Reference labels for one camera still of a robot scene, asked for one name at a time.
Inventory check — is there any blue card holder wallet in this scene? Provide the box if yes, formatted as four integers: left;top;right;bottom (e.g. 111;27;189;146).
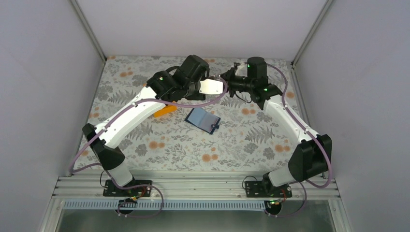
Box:
184;108;220;134

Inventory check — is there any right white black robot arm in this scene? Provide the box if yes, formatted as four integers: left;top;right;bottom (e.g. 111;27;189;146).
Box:
220;57;333;197

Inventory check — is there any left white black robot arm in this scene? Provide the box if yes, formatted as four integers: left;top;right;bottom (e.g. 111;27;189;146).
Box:
83;55;210;196

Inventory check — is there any floral patterned table mat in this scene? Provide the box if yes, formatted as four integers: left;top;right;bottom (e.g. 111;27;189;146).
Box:
88;56;297;171

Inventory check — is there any orange plastic bin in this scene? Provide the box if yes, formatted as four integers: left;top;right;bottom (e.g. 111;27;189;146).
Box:
153;105;177;118

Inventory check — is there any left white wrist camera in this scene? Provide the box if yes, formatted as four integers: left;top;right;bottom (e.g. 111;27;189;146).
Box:
199;79;224;95

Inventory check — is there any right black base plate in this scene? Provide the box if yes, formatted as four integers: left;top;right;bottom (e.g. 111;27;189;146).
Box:
242;180;293;198

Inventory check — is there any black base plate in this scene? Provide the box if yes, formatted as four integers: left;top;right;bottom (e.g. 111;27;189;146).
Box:
242;180;293;198
102;180;152;198

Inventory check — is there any aluminium mounting rail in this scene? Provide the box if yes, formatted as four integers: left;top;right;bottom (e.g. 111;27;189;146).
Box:
51;170;341;201

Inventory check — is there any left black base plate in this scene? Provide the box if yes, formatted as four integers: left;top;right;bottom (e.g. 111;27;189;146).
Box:
102;180;152;198

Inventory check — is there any grey slotted cable duct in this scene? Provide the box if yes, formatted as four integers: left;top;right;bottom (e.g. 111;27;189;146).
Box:
63;199;265;211

